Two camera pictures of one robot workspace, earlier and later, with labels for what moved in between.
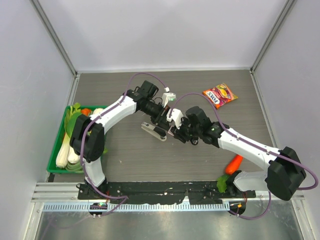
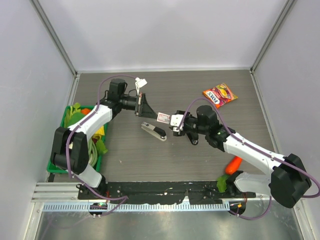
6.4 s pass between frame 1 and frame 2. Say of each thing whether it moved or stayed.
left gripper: moved
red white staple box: moved
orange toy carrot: stayed
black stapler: stayed
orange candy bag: stayed
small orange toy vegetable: stayed
